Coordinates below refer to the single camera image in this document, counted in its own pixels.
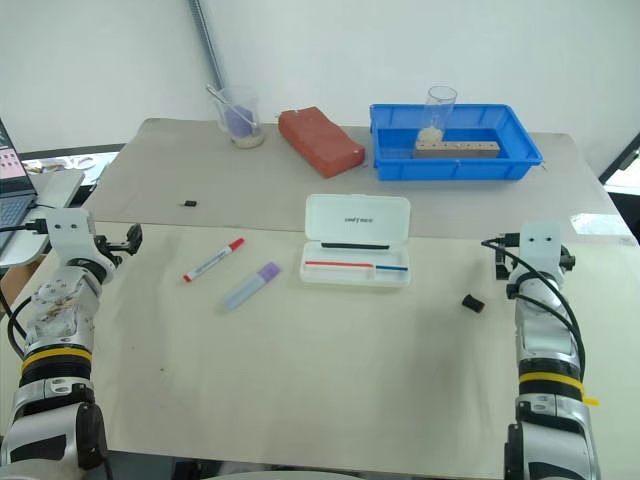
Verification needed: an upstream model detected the red brick-shaped sponge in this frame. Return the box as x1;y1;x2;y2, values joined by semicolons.
277;105;366;180

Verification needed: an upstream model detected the blue plastic bin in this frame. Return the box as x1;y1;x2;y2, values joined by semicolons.
369;102;545;182

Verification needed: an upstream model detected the purple plastic scoop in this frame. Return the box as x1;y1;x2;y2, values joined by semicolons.
225;102;255;139

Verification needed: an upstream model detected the red and white marker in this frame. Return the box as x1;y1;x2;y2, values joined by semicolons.
182;237;247;284

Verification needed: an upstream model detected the clear plastic cup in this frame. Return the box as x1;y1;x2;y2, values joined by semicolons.
423;85;459;144

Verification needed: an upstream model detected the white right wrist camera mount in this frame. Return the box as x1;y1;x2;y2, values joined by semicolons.
517;220;562;279

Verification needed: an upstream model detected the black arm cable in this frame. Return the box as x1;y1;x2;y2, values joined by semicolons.
0;218;50;362
481;231;587;401

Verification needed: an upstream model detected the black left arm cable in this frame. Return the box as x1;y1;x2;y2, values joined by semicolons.
0;218;50;362

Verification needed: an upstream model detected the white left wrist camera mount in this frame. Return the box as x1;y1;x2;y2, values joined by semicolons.
45;208;97;262

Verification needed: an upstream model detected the black frame bar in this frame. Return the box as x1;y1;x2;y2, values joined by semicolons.
596;130;640;197

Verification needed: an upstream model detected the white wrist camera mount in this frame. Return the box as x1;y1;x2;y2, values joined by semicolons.
45;208;97;262
517;220;562;279

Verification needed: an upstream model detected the grey metal pole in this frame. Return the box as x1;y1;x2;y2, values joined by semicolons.
188;0;227;89

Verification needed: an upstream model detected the clear glass beaker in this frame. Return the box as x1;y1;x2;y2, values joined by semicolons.
206;84;266;149

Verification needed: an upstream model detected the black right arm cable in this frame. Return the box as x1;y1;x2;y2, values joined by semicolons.
481;231;587;401

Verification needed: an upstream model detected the purple highlighter pen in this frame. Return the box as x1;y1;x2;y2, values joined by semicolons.
222;261;283;312

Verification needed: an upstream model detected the open dark laptop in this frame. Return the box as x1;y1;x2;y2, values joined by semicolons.
0;117;40;251

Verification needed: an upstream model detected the grey-beige table mat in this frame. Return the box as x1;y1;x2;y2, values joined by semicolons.
79;117;632;247

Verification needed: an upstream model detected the white plastic pencil case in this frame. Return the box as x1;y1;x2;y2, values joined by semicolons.
298;193;413;288

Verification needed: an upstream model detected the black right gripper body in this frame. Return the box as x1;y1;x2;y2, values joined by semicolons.
494;243;577;282

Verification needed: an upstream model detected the metal stirring spoon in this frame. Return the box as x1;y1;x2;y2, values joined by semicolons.
206;84;259;129

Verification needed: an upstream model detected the cream table mat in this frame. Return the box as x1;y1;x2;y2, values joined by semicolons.
0;223;640;471

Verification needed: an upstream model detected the wooden block with holes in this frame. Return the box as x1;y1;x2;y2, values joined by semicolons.
412;139;502;161

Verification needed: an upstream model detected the thin black pen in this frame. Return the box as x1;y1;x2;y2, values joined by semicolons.
319;241;392;252

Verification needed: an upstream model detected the thin red pen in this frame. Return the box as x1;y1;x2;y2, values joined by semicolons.
304;259;374;269

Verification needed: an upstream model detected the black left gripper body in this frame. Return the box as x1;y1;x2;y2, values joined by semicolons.
93;233;127;271

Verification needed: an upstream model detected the yellow cable tie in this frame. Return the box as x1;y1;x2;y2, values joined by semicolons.
518;370;601;407

